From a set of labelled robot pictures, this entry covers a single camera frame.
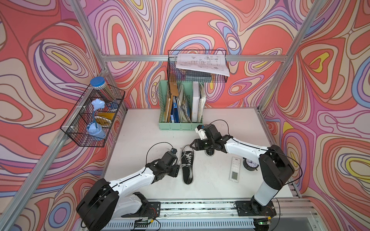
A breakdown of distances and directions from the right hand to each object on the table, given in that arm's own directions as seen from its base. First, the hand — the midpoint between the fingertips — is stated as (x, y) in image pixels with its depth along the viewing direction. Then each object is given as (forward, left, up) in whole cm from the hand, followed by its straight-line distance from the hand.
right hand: (193, 148), depth 88 cm
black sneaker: (-9, +4, -3) cm, 10 cm away
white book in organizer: (+27, -2, +14) cm, 31 cm away
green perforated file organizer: (+21, +4, -1) cm, 21 cm away
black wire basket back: (+47, +9, +22) cm, 53 cm away
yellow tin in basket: (+4, +45, +26) cm, 52 cm away
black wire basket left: (+1, +55, +24) cm, 60 cm away
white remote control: (-10, -25, -7) cm, 28 cm away
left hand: (-9, +11, -6) cm, 16 cm away
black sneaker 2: (-1, -10, -4) cm, 11 cm away
